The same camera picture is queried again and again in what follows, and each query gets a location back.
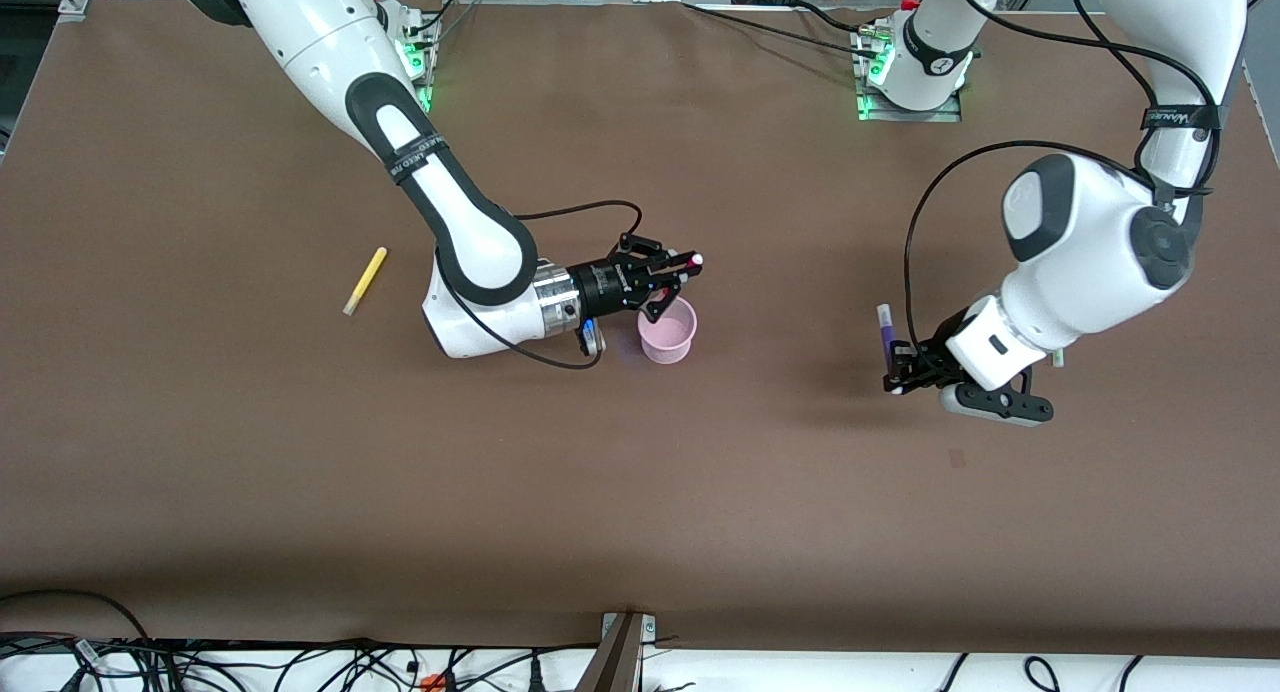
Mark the grey metal edge bracket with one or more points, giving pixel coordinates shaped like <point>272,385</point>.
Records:
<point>620,662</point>

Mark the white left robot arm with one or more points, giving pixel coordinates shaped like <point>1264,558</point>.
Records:
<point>1080,242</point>

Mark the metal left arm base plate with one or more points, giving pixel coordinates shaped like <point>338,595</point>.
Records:
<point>945,112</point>

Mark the pink highlighter pen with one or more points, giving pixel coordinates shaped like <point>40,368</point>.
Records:
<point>693,261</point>

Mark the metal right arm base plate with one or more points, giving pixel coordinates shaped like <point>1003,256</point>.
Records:
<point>428,47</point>

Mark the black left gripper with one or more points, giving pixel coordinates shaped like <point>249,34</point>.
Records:
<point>931,361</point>

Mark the yellow highlighter pen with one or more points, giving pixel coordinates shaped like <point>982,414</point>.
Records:
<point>366,280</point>

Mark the metal table corner bracket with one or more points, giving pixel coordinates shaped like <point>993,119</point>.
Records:
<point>78,4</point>

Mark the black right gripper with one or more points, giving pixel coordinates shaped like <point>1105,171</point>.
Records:
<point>603,279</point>

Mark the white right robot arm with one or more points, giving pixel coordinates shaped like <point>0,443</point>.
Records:
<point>300,32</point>

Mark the purple highlighter pen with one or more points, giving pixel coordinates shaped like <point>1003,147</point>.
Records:
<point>885,324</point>

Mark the pink plastic pen holder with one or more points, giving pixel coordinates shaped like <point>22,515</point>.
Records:
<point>668,344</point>

